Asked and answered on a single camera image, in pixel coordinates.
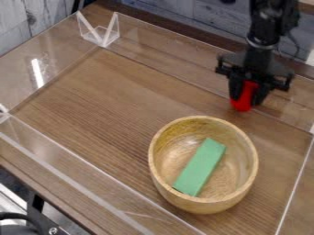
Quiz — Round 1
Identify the wooden bowl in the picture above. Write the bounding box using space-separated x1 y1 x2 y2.
148 116 259 214

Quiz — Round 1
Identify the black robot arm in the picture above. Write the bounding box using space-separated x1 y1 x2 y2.
216 0 300 112

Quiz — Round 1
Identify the black table leg bracket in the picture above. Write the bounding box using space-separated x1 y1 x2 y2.
26 193 69 235

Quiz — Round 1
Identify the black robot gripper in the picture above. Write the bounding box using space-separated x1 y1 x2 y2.
216 38 293 106

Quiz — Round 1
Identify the green rectangular block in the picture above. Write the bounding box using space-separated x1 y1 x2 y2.
172 138 225 196

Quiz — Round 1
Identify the red toy strawberry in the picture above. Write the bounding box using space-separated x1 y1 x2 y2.
231 81 259 112

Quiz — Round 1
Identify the black cable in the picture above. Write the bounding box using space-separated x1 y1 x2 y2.
0 211 41 235

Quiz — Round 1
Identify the clear acrylic corner bracket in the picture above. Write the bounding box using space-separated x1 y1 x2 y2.
76 12 120 48

